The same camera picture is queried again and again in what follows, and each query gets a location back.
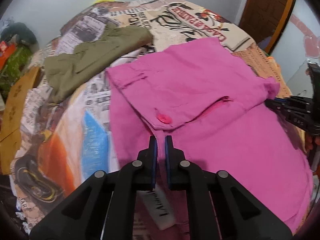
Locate brown wooden door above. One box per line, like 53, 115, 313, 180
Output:
239, 0, 296, 54

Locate olive green pants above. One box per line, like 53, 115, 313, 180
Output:
44, 24, 153, 103

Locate person's right hand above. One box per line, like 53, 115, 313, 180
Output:
305, 132, 320, 153

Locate newspaper print bed cover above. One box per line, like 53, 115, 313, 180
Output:
10, 0, 290, 230

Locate white appliance with handle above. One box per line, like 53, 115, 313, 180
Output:
286, 59, 313, 98

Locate green patterned box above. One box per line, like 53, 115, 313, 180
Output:
1, 46, 32, 101

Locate orange red box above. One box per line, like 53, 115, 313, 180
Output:
0, 41, 16, 69

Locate pink pants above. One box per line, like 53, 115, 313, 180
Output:
106, 37, 313, 239

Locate pink heart wall decoration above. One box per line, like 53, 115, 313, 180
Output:
290, 14, 319, 59

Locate yellow pillow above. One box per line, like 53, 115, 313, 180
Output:
93, 0, 116, 4

